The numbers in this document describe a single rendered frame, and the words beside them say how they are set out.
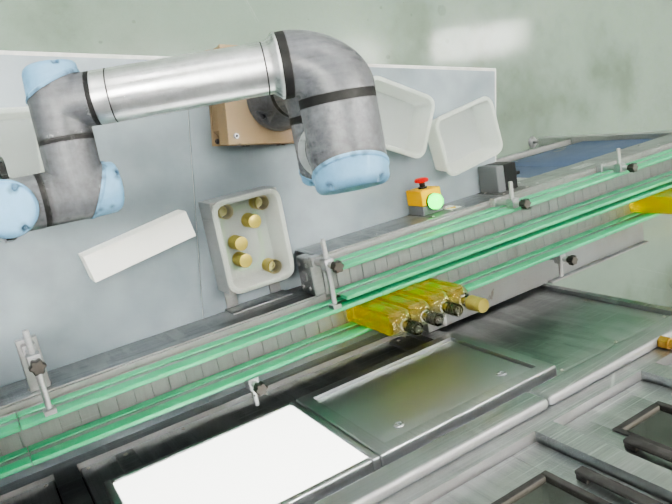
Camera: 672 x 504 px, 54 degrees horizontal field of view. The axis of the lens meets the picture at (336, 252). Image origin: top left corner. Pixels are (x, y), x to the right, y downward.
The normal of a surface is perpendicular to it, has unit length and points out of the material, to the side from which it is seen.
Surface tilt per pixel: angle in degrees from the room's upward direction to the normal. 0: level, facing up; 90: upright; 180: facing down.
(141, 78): 28
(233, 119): 4
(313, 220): 0
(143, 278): 0
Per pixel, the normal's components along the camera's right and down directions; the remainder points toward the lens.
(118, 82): 0.11, -0.12
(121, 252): 0.51, 0.11
